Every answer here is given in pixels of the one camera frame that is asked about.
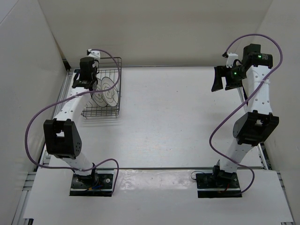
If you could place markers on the white plate black lettering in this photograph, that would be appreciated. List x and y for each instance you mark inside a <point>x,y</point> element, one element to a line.
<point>111,95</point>

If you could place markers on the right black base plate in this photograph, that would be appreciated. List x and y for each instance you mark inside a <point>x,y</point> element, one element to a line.
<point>208,187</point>

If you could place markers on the grey wire dish rack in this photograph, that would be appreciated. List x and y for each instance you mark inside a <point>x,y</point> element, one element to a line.
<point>111,68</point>

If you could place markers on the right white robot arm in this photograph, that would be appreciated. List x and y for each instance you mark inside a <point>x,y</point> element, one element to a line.
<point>256,125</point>

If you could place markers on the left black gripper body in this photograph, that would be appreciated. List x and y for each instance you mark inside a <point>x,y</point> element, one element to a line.
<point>95,78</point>

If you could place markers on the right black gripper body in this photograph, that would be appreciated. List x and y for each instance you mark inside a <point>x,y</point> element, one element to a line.
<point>235,75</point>

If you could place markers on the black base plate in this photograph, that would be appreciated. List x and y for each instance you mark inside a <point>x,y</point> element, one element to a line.
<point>208,187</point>
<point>101,187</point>

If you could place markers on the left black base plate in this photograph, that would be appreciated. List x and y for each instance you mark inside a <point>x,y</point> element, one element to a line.
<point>101,187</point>

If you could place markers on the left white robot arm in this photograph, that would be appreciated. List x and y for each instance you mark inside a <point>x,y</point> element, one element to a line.
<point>61,135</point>

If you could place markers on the white plate middle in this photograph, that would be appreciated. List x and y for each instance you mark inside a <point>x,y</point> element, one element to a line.
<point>98,97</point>

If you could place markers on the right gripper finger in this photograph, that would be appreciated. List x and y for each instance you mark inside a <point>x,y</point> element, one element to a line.
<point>219,73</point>
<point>232,86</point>

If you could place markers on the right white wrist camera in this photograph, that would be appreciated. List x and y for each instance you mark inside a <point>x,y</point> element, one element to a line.
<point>231,57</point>

